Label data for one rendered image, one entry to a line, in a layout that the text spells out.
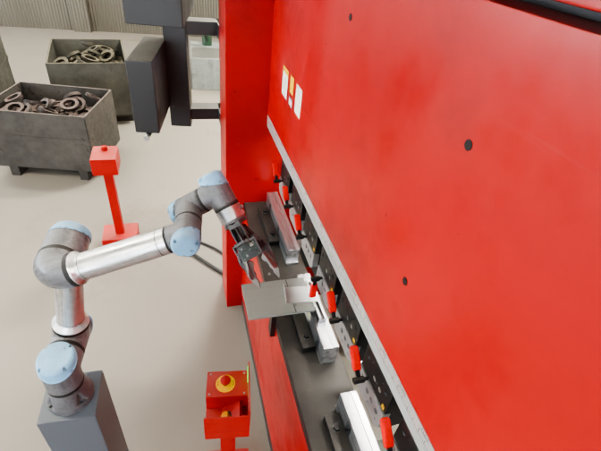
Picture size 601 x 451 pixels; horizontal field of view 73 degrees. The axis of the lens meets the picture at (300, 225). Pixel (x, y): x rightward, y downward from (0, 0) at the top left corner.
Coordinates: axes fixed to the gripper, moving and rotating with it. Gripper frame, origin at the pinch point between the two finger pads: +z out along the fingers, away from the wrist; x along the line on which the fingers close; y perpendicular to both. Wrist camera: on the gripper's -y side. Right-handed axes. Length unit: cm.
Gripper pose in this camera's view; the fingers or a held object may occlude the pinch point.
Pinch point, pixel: (267, 278)
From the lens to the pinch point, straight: 124.0
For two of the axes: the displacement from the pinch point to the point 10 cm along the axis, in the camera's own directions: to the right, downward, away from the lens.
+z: 4.7, 8.8, 1.1
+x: 8.8, -4.7, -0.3
